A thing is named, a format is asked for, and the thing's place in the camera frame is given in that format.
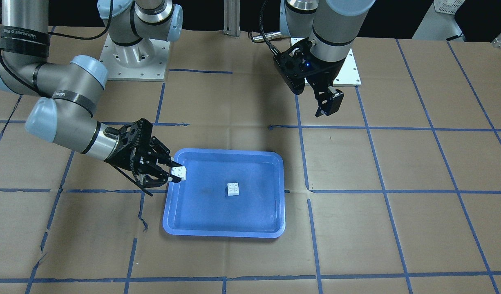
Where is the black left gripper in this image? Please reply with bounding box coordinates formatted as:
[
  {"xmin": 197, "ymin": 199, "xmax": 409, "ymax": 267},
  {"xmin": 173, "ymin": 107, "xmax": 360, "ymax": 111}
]
[{"xmin": 273, "ymin": 38, "xmax": 347, "ymax": 117}]

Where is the white basket in background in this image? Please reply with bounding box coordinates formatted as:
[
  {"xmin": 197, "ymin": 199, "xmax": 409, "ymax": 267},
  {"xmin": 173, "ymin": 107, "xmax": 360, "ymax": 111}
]
[{"xmin": 433, "ymin": 0, "xmax": 465, "ymax": 15}]

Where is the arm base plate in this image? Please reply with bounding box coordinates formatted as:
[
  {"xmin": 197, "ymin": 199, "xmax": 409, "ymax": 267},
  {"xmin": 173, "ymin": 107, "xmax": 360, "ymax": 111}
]
[
  {"xmin": 99, "ymin": 36, "xmax": 172, "ymax": 82},
  {"xmin": 333, "ymin": 46, "xmax": 362, "ymax": 87}
]

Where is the centre aluminium frame post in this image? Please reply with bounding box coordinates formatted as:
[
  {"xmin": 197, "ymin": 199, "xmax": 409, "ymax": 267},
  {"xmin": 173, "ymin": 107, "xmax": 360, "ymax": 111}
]
[{"xmin": 223, "ymin": 0, "xmax": 241, "ymax": 38}]

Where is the white block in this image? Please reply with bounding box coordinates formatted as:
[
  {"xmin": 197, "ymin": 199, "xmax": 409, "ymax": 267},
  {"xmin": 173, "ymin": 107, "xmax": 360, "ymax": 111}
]
[
  {"xmin": 227, "ymin": 183, "xmax": 240, "ymax": 196},
  {"xmin": 170, "ymin": 166, "xmax": 187, "ymax": 181}
]

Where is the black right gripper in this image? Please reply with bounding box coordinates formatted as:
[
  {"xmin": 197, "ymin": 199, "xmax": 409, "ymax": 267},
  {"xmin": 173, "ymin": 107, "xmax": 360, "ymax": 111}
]
[{"xmin": 104, "ymin": 118, "xmax": 183, "ymax": 190}]

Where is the blue plastic tray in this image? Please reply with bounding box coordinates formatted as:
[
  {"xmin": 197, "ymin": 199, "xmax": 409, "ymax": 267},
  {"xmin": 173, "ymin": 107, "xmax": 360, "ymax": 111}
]
[{"xmin": 161, "ymin": 148, "xmax": 286, "ymax": 238}]

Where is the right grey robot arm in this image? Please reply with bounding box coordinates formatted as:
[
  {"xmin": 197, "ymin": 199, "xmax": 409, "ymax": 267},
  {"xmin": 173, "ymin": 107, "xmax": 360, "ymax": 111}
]
[{"xmin": 0, "ymin": 0, "xmax": 186, "ymax": 191}]

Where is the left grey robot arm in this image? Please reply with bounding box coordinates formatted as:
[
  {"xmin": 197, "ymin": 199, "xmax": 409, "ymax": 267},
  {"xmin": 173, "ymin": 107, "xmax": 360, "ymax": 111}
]
[{"xmin": 267, "ymin": 0, "xmax": 375, "ymax": 117}]

